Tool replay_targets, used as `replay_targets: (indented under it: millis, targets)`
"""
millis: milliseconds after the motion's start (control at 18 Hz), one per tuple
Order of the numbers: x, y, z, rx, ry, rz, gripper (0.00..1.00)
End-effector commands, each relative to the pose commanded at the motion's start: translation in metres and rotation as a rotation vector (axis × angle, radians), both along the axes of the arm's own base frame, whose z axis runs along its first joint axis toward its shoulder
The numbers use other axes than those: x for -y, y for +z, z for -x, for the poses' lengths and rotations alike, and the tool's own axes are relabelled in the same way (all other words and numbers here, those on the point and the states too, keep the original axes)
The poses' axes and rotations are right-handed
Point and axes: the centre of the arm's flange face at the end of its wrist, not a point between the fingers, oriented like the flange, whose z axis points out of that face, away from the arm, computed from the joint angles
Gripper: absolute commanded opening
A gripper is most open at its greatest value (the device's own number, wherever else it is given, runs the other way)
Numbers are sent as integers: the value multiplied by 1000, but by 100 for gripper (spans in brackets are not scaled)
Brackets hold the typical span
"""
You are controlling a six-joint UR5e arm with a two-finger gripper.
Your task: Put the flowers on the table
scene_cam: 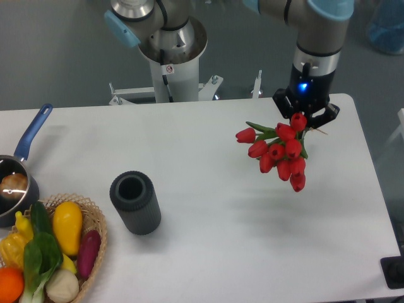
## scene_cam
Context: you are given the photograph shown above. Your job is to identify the blue translucent container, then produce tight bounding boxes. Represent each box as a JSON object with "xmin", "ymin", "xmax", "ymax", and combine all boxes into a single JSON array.
[{"xmin": 366, "ymin": 0, "xmax": 403, "ymax": 55}]

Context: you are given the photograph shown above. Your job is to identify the small yellow toy lemon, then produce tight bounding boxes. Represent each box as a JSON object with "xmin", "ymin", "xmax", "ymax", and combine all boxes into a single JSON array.
[{"xmin": 60, "ymin": 254, "xmax": 78, "ymax": 275}]

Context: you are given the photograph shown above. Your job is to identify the large yellow toy squash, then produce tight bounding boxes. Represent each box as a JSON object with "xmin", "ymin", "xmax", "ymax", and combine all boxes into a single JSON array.
[{"xmin": 52, "ymin": 201, "xmax": 83, "ymax": 256}]

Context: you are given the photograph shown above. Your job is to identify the beige toy garlic bulb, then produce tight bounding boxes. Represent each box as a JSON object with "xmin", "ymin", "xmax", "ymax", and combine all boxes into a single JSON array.
[{"xmin": 45, "ymin": 270, "xmax": 79, "ymax": 303}]

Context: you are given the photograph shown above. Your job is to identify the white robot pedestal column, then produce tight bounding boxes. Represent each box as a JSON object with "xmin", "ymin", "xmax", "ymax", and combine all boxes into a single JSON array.
[{"xmin": 139, "ymin": 16, "xmax": 208, "ymax": 85}]

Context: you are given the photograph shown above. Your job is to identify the small yellow toy gourd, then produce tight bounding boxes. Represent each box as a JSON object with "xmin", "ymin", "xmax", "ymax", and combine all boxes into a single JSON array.
[{"xmin": 15, "ymin": 211, "xmax": 33, "ymax": 241}]

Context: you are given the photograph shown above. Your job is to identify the red tulip bouquet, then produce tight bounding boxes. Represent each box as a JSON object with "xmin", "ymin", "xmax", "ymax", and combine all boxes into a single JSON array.
[{"xmin": 235, "ymin": 112, "xmax": 326, "ymax": 193}]

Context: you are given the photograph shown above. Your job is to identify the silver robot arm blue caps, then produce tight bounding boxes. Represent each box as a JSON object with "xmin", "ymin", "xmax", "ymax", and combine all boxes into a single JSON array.
[{"xmin": 104, "ymin": 1, "xmax": 354, "ymax": 129}]

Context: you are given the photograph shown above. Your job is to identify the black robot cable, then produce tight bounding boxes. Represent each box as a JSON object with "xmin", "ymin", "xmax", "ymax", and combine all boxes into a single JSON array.
[{"xmin": 159, "ymin": 49, "xmax": 174, "ymax": 104}]

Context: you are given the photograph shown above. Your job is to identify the green toy cucumber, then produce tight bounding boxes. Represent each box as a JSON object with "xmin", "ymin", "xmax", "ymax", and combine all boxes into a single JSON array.
[{"xmin": 30, "ymin": 201, "xmax": 54, "ymax": 237}]

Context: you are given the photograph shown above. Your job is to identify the woven wicker basket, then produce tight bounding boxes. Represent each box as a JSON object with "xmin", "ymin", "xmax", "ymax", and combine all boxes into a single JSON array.
[{"xmin": 1, "ymin": 194, "xmax": 107, "ymax": 302}]

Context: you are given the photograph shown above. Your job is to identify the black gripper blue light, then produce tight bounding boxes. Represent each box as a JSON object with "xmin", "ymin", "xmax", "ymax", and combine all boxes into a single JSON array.
[{"xmin": 273, "ymin": 66, "xmax": 340, "ymax": 129}]

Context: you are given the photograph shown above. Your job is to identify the purple toy eggplant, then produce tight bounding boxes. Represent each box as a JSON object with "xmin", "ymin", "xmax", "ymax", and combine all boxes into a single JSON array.
[{"xmin": 77, "ymin": 230, "xmax": 101, "ymax": 280}]

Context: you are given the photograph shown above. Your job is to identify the black device at table edge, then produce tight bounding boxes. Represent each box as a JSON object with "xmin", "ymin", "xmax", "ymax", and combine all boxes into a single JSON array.
[{"xmin": 380, "ymin": 256, "xmax": 403, "ymax": 289}]

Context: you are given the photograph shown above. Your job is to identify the green toy leafy bok choy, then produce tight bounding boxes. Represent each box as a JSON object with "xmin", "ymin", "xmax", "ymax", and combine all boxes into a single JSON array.
[{"xmin": 20, "ymin": 232, "xmax": 63, "ymax": 302}]

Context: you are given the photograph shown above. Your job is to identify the blue handled saucepan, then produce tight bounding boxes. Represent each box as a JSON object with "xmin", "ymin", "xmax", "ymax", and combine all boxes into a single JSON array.
[{"xmin": 1, "ymin": 104, "xmax": 53, "ymax": 228}]

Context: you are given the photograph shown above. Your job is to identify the round brown food in pan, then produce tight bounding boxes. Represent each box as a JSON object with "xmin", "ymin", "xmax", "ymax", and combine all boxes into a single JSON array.
[{"xmin": 1, "ymin": 173, "xmax": 28, "ymax": 200}]

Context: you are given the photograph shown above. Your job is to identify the orange toy orange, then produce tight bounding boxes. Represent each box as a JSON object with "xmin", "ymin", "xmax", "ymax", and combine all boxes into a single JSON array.
[{"xmin": 1, "ymin": 267, "xmax": 24, "ymax": 302}]

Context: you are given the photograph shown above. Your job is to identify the yellow toy bell pepper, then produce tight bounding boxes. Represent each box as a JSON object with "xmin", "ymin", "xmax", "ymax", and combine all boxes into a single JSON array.
[{"xmin": 1, "ymin": 232, "xmax": 28, "ymax": 271}]

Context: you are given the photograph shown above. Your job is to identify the dark grey ribbed vase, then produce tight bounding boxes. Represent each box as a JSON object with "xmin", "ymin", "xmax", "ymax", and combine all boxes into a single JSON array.
[{"xmin": 109, "ymin": 170, "xmax": 162, "ymax": 235}]

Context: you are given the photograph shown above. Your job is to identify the white pedestal base frame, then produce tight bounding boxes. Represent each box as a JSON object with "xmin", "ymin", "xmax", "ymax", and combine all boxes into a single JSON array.
[{"xmin": 108, "ymin": 69, "xmax": 263, "ymax": 106}]

